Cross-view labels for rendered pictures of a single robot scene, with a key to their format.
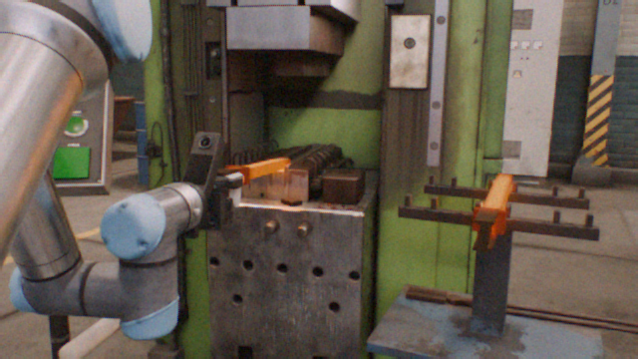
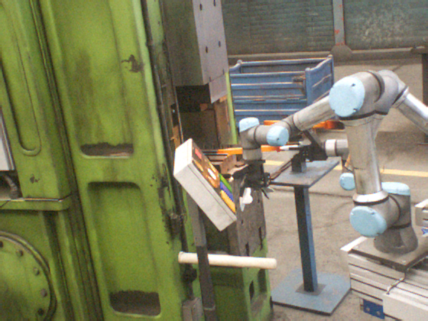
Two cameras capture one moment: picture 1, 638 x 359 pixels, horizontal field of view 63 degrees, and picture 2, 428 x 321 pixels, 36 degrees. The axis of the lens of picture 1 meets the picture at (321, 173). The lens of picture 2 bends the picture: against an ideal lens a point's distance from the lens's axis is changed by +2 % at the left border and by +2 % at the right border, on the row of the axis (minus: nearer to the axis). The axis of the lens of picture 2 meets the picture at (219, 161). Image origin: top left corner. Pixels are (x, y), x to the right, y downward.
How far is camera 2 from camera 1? 3.11 m
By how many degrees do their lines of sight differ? 76
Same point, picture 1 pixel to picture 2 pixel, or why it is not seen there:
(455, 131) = (229, 114)
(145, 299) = not seen: hidden behind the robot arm
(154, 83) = (158, 140)
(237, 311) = (243, 228)
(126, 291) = not seen: hidden behind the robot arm
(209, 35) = (170, 101)
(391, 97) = (218, 107)
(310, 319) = (255, 212)
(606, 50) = not seen: outside the picture
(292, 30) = (223, 86)
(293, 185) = (233, 158)
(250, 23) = (215, 88)
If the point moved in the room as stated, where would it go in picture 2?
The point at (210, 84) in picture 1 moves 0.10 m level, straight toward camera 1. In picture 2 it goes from (175, 129) to (197, 126)
